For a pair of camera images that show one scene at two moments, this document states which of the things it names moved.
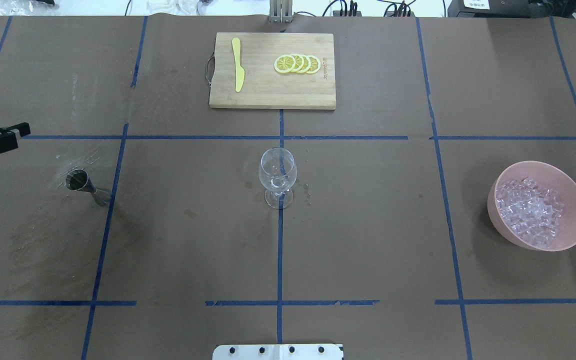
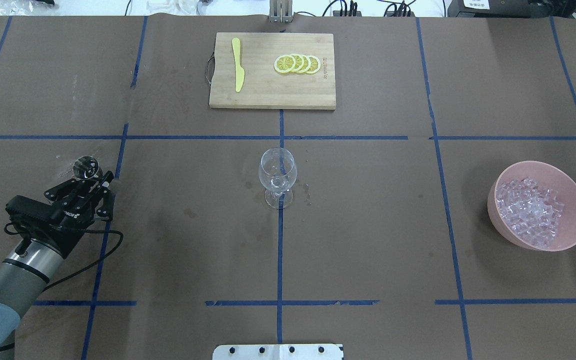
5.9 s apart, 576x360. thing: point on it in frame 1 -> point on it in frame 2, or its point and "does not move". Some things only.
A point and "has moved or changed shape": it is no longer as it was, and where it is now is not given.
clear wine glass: [278, 172] does not move
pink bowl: [534, 205] does not move
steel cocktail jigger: [77, 179] has moved or changed shape
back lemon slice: [315, 64] does not move
